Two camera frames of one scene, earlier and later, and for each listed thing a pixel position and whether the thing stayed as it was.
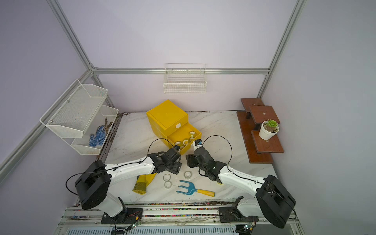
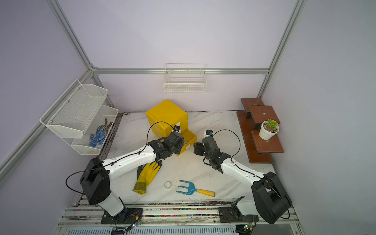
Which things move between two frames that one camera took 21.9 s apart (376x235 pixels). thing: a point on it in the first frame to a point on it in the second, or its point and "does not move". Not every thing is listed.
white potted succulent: (268, 129) does not move
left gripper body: (167, 166) to (177, 150)
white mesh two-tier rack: (80, 108) does not move
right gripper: (190, 159) to (198, 148)
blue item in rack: (98, 139) does not move
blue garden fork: (192, 189) does not move
